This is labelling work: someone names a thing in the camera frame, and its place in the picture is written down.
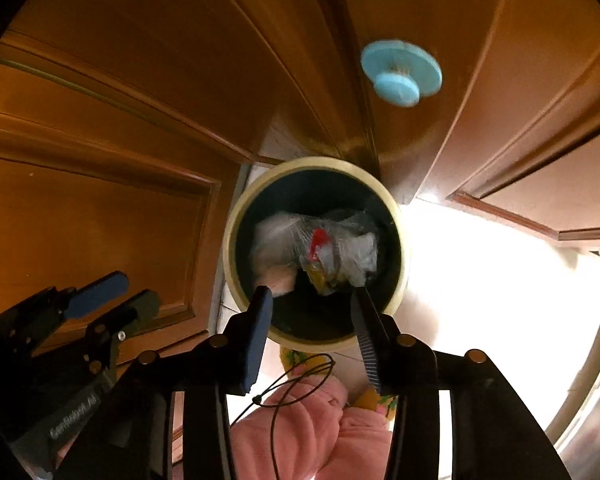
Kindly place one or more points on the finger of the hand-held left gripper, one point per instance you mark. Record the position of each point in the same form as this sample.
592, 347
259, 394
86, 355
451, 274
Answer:
140, 307
97, 292

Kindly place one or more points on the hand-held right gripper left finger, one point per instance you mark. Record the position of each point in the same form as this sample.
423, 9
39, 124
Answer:
255, 340

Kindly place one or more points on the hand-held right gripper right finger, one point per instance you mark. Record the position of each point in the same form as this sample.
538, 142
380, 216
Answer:
370, 345

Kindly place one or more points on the cream rimmed trash bin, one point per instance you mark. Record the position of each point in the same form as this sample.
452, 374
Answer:
310, 342

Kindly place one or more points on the clear plastic bag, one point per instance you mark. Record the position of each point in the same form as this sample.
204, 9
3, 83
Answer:
350, 250

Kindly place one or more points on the pink pants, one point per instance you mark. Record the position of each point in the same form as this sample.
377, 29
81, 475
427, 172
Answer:
310, 440

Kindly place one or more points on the brown wooden door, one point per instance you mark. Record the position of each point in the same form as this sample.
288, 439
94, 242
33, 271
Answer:
130, 110

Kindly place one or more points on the light blue round knob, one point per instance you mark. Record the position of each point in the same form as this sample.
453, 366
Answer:
400, 72

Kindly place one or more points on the brown panelled cabinet door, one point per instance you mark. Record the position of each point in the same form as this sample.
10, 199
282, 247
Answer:
530, 110

